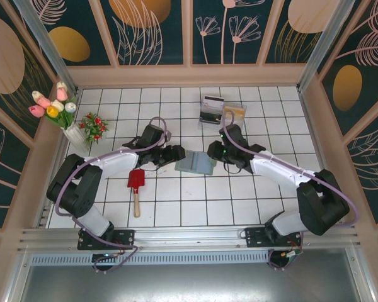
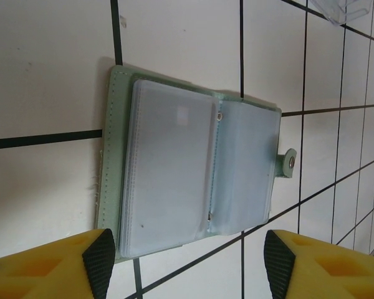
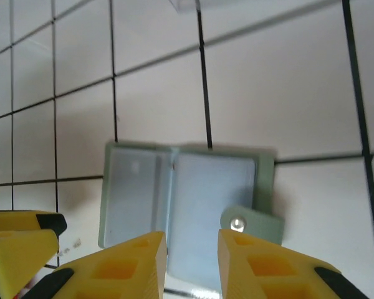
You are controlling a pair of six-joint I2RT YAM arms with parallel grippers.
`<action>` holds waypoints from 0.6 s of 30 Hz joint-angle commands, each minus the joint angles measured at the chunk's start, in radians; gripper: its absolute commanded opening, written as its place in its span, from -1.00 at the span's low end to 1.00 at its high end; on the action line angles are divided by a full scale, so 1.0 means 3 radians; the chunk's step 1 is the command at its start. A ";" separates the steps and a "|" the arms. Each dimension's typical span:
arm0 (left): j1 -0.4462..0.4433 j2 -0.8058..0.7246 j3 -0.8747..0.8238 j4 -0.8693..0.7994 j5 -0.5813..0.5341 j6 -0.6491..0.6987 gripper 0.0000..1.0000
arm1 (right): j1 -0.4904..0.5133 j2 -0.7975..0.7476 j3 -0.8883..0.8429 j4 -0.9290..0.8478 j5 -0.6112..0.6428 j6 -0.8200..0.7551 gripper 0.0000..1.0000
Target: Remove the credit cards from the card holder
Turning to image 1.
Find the green folding card holder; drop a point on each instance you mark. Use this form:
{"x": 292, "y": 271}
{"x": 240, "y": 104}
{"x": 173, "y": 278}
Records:
{"x": 186, "y": 163}

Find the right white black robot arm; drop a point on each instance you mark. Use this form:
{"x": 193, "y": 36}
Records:
{"x": 277, "y": 166}

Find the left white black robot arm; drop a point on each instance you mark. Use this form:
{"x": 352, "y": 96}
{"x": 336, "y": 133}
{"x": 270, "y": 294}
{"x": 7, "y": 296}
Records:
{"x": 113, "y": 163}

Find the clear stepped acrylic card stand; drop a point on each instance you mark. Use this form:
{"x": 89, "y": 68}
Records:
{"x": 208, "y": 126}

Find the gold card in box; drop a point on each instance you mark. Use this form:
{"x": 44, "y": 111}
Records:
{"x": 237, "y": 112}

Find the black card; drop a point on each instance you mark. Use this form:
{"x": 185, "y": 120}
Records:
{"x": 210, "y": 118}

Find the white card magnetic stripe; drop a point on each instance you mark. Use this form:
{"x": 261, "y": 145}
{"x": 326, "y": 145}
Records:
{"x": 212, "y": 102}

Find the small red flower plant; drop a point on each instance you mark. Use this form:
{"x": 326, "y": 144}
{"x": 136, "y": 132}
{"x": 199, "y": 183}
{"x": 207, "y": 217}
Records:
{"x": 94, "y": 127}

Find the white ribbed vase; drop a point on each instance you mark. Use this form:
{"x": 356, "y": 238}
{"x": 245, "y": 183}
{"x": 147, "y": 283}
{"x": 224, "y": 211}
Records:
{"x": 75, "y": 138}

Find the pastel artificial tulip bouquet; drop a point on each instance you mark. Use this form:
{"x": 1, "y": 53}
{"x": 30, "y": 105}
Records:
{"x": 55, "y": 108}

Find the grey metal sheet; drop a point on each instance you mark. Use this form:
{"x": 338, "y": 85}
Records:
{"x": 189, "y": 283}

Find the small green circuit board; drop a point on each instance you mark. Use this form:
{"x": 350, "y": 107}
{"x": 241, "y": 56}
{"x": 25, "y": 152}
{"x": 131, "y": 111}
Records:
{"x": 292, "y": 254}

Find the aluminium mounting rail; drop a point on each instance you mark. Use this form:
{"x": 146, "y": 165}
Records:
{"x": 189, "y": 239}

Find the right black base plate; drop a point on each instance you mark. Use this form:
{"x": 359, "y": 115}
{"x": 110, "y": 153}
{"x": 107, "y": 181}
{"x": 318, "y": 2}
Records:
{"x": 255, "y": 237}

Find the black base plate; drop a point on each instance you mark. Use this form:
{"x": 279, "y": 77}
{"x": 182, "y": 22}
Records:
{"x": 255, "y": 237}
{"x": 124, "y": 237}

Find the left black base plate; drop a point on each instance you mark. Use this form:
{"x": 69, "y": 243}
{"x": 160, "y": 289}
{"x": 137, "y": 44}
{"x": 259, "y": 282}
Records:
{"x": 124, "y": 237}

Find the aluminium frame post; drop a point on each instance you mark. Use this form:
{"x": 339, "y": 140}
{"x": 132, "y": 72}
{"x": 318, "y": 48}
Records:
{"x": 324, "y": 47}
{"x": 49, "y": 47}

